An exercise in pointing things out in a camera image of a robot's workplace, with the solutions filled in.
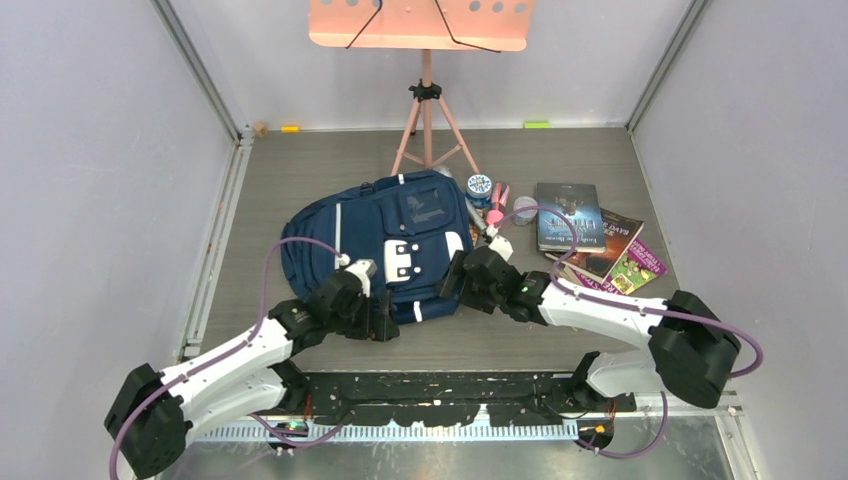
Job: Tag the navy blue student backpack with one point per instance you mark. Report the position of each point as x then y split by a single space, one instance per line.
410 225

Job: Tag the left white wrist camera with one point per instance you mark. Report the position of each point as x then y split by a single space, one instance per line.
363 269

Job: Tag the small cork piece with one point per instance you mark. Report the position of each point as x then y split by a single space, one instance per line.
260 129

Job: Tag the brown cover book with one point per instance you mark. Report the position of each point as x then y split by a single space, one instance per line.
620 231

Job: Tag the clear small round container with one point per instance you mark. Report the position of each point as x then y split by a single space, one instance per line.
524 211

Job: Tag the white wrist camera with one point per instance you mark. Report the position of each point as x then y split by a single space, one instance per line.
498 243
363 269

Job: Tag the silver microphone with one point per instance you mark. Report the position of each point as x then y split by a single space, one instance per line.
476 219

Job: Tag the pink highlighter marker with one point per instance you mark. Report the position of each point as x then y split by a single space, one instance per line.
499 199

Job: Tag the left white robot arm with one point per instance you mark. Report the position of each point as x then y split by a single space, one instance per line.
157 414

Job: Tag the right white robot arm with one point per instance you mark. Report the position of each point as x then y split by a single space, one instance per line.
678 346

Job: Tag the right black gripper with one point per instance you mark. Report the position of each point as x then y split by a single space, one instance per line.
445 288

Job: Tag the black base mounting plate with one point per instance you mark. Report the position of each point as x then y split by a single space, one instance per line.
436 399

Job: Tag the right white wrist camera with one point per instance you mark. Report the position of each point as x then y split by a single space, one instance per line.
498 243

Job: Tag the purple magenta booklet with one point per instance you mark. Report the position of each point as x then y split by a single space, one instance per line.
634 270

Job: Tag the blue patterned round tin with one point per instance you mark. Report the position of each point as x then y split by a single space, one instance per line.
479 188

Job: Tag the dark blue fantasy book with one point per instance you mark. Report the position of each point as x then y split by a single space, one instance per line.
579 203

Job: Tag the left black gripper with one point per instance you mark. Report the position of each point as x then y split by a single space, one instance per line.
382 326

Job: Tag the pink music stand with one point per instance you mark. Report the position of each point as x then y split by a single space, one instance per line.
431 135

